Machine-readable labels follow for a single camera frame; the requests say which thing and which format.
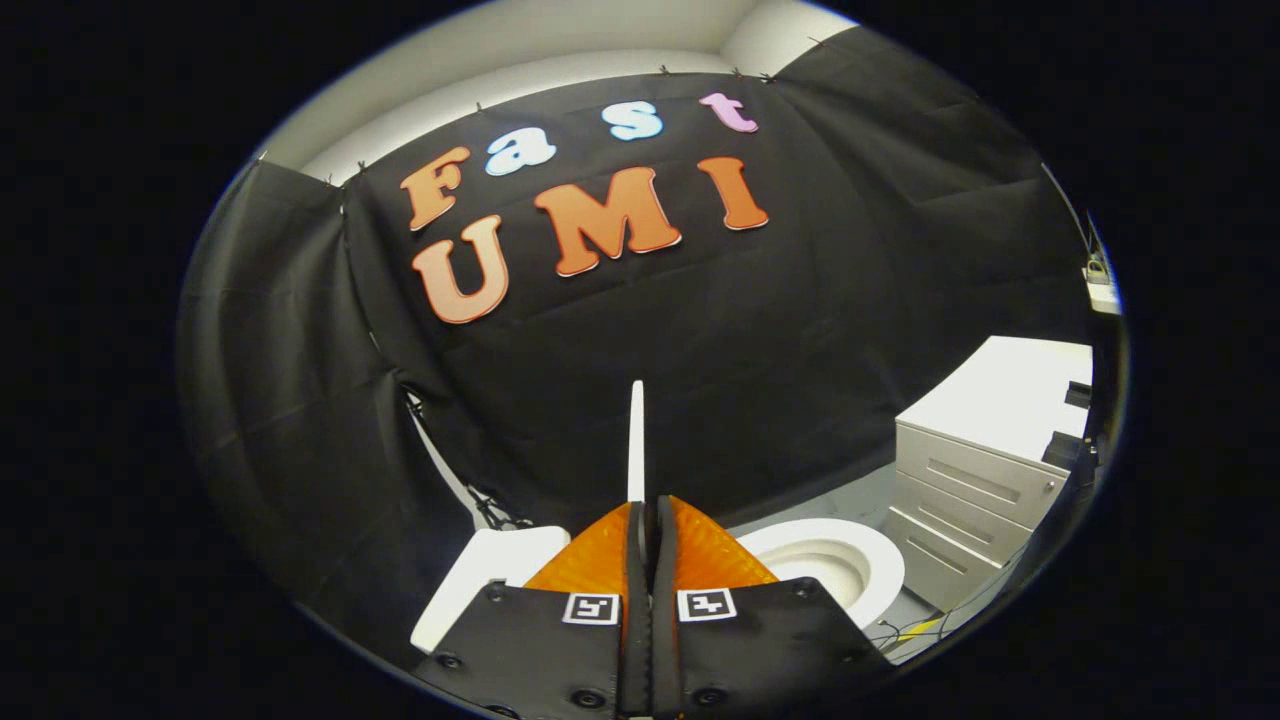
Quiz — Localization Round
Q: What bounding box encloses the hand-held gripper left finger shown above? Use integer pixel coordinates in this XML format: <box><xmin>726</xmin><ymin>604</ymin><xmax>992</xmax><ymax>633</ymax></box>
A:
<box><xmin>415</xmin><ymin>500</ymin><xmax>653</xmax><ymax>717</ymax></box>

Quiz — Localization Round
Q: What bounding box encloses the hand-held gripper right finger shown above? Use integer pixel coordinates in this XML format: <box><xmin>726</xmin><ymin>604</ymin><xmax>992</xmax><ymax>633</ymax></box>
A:
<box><xmin>652</xmin><ymin>495</ymin><xmax>894</xmax><ymax>717</ymax></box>

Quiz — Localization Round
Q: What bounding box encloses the white toilet lid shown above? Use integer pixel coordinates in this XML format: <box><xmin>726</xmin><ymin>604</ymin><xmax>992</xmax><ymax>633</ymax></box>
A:
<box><xmin>626</xmin><ymin>380</ymin><xmax>647</xmax><ymax>504</ymax></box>

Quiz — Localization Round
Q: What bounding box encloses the white toilet tank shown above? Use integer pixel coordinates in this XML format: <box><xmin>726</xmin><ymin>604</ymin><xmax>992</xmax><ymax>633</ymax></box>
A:
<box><xmin>410</xmin><ymin>526</ymin><xmax>571</xmax><ymax>656</ymax></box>

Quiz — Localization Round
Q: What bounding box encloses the black backdrop cloth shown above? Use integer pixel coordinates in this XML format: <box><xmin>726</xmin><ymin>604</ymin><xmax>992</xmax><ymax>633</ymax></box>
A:
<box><xmin>178</xmin><ymin>25</ymin><xmax>1091</xmax><ymax>631</ymax></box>

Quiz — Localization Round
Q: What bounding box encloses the white drawer cabinet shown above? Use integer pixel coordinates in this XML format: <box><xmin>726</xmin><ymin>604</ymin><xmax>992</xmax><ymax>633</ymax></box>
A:
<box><xmin>880</xmin><ymin>335</ymin><xmax>1098</xmax><ymax>613</ymax></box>

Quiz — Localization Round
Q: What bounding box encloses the white side shelf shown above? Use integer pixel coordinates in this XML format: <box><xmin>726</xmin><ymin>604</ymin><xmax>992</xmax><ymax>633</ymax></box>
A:
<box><xmin>1083</xmin><ymin>255</ymin><xmax>1123</xmax><ymax>316</ymax></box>

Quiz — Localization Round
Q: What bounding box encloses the curved black pole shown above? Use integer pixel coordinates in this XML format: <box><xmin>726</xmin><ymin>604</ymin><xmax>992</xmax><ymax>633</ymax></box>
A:
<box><xmin>1040</xmin><ymin>165</ymin><xmax>1106</xmax><ymax>266</ymax></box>

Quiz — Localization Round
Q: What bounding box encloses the black cable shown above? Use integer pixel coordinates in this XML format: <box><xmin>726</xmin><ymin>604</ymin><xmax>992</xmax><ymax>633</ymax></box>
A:
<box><xmin>468</xmin><ymin>484</ymin><xmax>533</xmax><ymax>531</ymax></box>

